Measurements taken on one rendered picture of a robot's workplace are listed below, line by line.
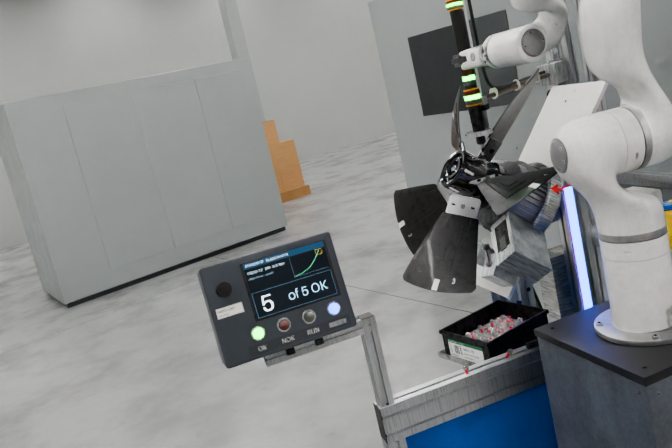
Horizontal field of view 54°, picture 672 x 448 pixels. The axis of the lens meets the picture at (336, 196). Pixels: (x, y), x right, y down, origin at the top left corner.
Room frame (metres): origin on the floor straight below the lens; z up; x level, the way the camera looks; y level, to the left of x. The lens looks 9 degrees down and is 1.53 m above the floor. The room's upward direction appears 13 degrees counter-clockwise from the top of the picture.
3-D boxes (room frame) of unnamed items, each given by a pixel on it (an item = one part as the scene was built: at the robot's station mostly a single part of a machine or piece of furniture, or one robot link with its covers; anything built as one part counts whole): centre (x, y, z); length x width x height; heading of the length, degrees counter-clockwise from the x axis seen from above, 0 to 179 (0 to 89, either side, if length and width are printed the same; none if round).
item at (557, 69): (2.28, -0.82, 1.40); 0.10 x 0.07 x 0.08; 140
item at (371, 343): (1.31, 0.00, 0.96); 0.03 x 0.03 x 0.20; 15
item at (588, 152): (1.20, -0.50, 1.25); 0.19 x 0.12 x 0.24; 97
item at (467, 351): (1.56, -0.31, 0.84); 0.22 x 0.17 x 0.07; 122
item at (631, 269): (1.20, -0.53, 1.04); 0.19 x 0.19 x 0.18
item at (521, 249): (1.75, -0.46, 0.98); 0.20 x 0.16 x 0.20; 105
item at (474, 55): (1.69, -0.45, 1.52); 0.11 x 0.10 x 0.07; 15
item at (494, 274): (1.83, -0.41, 0.91); 0.12 x 0.08 x 0.12; 105
